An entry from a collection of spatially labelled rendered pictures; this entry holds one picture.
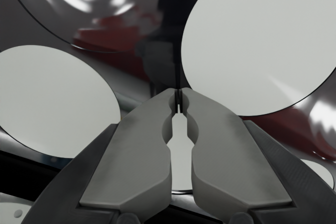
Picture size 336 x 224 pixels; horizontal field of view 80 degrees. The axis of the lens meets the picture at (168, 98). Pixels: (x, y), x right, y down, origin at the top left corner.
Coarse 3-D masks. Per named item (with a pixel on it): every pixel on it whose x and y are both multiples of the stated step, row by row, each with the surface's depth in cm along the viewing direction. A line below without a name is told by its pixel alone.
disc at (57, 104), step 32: (0, 64) 13; (32, 64) 13; (64, 64) 13; (0, 96) 15; (32, 96) 15; (64, 96) 15; (96, 96) 15; (32, 128) 16; (64, 128) 16; (96, 128) 16
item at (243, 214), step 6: (120, 216) 6; (126, 216) 6; (132, 216) 6; (234, 216) 5; (240, 216) 5; (246, 216) 5; (120, 222) 5; (126, 222) 5; (132, 222) 5; (138, 222) 5; (228, 222) 5; (234, 222) 5; (240, 222) 5; (246, 222) 5; (252, 222) 5
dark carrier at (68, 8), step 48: (0, 0) 11; (48, 0) 11; (96, 0) 11; (144, 0) 11; (192, 0) 11; (0, 48) 13; (96, 48) 13; (144, 48) 13; (144, 96) 14; (0, 144) 17; (288, 144) 16; (192, 192) 20
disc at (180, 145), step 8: (176, 120) 15; (184, 120) 15; (176, 128) 16; (184, 128) 16; (176, 136) 16; (184, 136) 16; (168, 144) 17; (176, 144) 17; (184, 144) 17; (192, 144) 17; (176, 152) 17; (184, 152) 17; (176, 160) 18; (184, 160) 18; (176, 168) 18; (184, 168) 18; (176, 176) 19; (184, 176) 19; (176, 184) 19; (184, 184) 19
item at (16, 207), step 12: (12, 156) 22; (48, 168) 23; (0, 192) 18; (0, 204) 17; (12, 204) 18; (24, 204) 18; (0, 216) 17; (12, 216) 17; (24, 216) 17; (204, 216) 27
